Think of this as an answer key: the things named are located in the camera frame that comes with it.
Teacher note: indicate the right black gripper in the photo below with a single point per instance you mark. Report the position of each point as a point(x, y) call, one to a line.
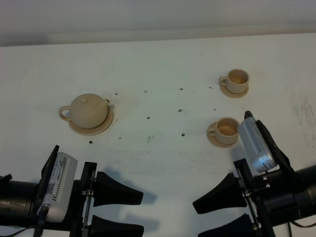
point(228, 194)

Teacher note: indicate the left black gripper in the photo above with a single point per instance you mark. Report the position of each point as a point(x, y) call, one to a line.
point(104, 190)

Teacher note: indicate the beige ceramic teapot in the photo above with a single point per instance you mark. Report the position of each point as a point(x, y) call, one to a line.
point(86, 111)

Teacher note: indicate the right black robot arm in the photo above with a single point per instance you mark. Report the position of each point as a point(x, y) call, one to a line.
point(273, 199)

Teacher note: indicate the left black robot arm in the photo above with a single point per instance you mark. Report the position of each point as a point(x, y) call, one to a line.
point(18, 206)

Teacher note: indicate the beige teapot saucer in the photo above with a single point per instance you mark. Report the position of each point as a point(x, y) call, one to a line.
point(97, 130)

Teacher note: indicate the near beige cup saucer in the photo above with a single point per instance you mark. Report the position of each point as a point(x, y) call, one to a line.
point(214, 142)

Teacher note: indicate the beige cup saucer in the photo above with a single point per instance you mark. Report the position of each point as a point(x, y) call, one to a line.
point(233, 95)
point(214, 142)

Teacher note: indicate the near beige teacup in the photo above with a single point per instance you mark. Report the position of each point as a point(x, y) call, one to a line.
point(225, 130)

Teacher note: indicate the beige teacup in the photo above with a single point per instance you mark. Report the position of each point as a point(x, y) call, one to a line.
point(236, 81)
point(225, 130)

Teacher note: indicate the far beige cup saucer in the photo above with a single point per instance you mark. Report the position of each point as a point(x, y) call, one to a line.
point(233, 95)

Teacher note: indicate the far beige teacup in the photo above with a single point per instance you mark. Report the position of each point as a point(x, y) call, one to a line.
point(236, 81)

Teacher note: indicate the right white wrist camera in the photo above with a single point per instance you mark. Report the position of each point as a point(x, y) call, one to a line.
point(256, 148)

